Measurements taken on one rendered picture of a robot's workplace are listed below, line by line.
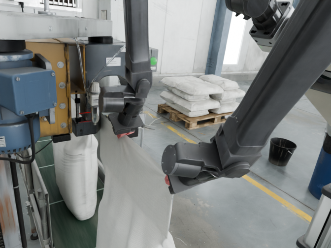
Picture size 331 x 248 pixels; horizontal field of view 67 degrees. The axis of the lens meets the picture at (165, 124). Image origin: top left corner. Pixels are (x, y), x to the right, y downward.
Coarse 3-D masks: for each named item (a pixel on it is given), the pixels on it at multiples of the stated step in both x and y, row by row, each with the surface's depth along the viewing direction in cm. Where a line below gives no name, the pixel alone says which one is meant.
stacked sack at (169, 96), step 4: (164, 92) 406; (168, 92) 406; (172, 92) 408; (160, 96) 412; (164, 96) 402; (168, 96) 396; (172, 96) 391; (176, 96) 390; (168, 100) 396; (172, 100) 388
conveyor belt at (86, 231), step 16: (48, 160) 189; (48, 176) 171; (48, 192) 156; (64, 208) 145; (96, 208) 148; (64, 224) 134; (80, 224) 135; (96, 224) 137; (64, 240) 125; (80, 240) 126; (96, 240) 127
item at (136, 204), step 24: (120, 144) 87; (120, 168) 90; (144, 168) 74; (120, 192) 89; (144, 192) 76; (168, 192) 66; (120, 216) 82; (144, 216) 78; (168, 216) 67; (120, 240) 79; (144, 240) 74; (168, 240) 74
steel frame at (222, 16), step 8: (224, 0) 599; (296, 0) 770; (216, 8) 611; (224, 8) 603; (216, 16) 620; (224, 16) 606; (216, 24) 628; (224, 24) 598; (216, 32) 633; (224, 32) 608; (216, 40) 636; (224, 40) 618; (216, 48) 640; (224, 48) 628; (208, 56) 654; (216, 56) 643; (208, 64) 664; (216, 64) 633; (208, 72) 674; (216, 72) 643
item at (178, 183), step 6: (174, 180) 56; (180, 180) 56; (186, 180) 55; (192, 180) 53; (198, 180) 52; (174, 186) 55; (180, 186) 56; (186, 186) 57; (192, 186) 57; (174, 192) 55
